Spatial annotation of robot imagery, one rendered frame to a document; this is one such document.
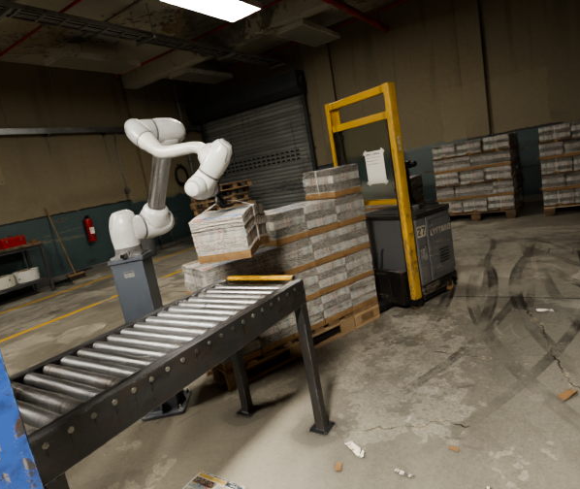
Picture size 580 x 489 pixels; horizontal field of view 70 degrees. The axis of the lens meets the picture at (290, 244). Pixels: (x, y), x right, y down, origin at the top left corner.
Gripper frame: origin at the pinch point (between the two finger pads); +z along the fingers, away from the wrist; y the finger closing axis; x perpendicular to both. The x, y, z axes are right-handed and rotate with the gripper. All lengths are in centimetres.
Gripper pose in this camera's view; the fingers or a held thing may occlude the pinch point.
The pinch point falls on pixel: (225, 188)
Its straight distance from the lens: 226.5
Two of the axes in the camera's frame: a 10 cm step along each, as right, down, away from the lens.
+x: 9.7, -1.1, -2.2
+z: 2.0, -1.3, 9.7
